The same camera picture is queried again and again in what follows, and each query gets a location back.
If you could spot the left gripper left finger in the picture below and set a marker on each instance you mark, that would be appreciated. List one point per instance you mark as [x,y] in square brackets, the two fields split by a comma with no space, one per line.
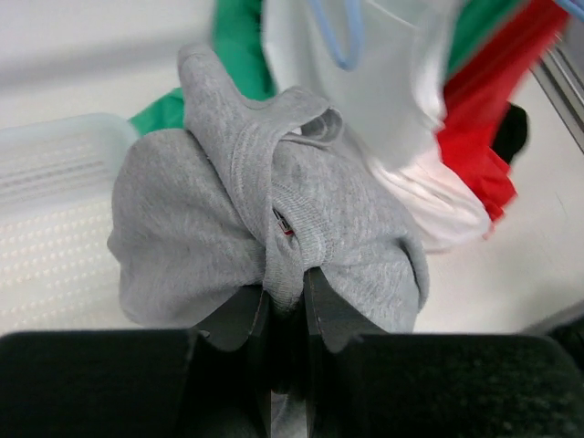
[241,317]

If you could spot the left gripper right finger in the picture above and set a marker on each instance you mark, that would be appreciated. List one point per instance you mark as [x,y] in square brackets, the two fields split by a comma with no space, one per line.
[336,321]

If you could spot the grey tank top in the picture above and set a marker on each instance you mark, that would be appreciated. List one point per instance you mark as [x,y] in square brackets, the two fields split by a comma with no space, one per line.
[253,192]

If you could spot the red tank top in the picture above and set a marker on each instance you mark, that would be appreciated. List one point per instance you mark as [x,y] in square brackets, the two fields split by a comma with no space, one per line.
[476,99]

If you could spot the green tank top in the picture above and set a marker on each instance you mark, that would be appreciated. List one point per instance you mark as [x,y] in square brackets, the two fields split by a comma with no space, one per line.
[236,39]

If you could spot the white tank top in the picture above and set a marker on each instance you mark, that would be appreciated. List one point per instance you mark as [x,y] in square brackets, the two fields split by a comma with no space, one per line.
[392,102]

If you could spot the black tank top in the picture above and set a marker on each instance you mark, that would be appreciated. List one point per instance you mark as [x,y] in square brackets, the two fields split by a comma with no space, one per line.
[512,134]

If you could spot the blue hanger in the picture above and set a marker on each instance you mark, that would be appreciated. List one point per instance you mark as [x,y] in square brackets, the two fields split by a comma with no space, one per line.
[573,7]
[348,60]

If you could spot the white plastic basket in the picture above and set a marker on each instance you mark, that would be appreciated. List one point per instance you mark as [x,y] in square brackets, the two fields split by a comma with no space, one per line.
[56,182]

